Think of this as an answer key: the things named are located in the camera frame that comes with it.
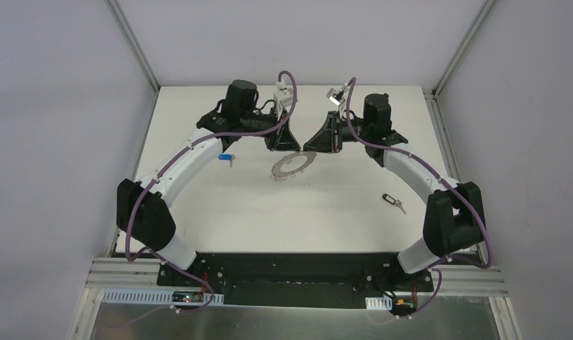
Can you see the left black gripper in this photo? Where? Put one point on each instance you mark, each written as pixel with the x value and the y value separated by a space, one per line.
pixel 275 134

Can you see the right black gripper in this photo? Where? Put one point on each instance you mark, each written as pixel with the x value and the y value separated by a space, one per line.
pixel 336 132

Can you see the round metal keyring disc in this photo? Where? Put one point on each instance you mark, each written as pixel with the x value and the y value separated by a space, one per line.
pixel 291 165

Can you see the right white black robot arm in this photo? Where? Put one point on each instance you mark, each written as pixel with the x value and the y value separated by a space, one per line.
pixel 454 217

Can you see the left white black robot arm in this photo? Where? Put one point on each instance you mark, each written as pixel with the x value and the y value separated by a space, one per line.
pixel 143 206

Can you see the key with blue tag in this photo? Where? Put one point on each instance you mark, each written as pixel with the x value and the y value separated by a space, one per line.
pixel 227 158

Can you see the key with black tag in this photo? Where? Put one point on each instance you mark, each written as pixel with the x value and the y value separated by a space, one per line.
pixel 394 202

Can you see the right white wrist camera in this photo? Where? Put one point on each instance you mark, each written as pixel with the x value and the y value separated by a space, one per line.
pixel 339 97

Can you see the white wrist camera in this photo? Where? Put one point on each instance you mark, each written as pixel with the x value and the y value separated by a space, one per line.
pixel 339 97
pixel 283 97

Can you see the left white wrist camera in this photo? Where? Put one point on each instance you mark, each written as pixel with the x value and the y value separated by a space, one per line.
pixel 283 97

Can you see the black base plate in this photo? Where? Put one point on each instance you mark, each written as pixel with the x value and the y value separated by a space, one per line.
pixel 341 281

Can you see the right white cable duct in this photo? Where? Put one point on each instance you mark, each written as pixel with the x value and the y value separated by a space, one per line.
pixel 379 303

